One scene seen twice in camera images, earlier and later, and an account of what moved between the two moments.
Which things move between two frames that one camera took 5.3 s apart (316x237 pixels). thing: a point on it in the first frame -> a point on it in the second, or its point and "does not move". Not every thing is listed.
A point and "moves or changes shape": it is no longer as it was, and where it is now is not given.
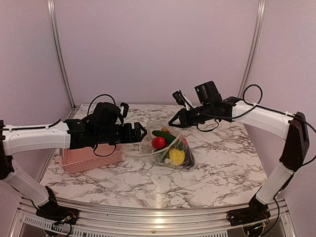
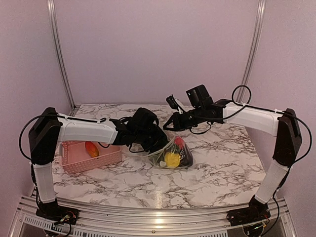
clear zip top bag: [167, 146] moves or changes shape
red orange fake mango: [158, 142] moves or changes shape
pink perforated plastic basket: [83, 160] does not move
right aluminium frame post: [260, 11] does not move
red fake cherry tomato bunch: [184, 140] -> [179, 141]
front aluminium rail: [101, 221] does not move
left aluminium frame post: [75, 109] does not move
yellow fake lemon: [177, 156] -> [172, 160]
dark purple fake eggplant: [189, 159] does not move
